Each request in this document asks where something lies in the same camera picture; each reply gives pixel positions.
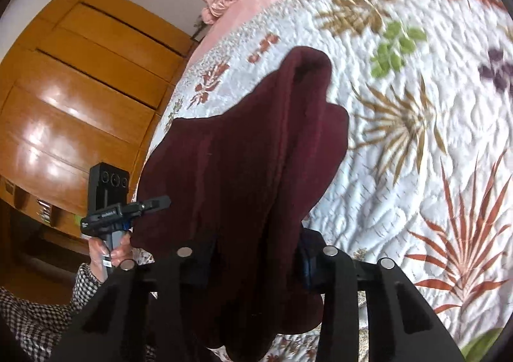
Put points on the maroon pants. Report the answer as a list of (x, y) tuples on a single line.
[(240, 165)]

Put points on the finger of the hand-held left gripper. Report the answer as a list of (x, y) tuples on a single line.
[(154, 204)]

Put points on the person's left hand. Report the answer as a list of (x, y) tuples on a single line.
[(120, 256)]

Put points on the wooden shelf unit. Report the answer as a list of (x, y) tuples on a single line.
[(24, 202)]

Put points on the wooden wardrobe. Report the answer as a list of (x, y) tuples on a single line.
[(80, 85)]

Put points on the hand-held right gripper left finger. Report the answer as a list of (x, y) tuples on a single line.
[(188, 270)]

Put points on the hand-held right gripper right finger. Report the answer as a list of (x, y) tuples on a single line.
[(306, 268)]

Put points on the bed with floral sheet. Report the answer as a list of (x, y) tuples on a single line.
[(400, 206)]

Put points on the person's left forearm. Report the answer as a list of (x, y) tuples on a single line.
[(36, 314)]

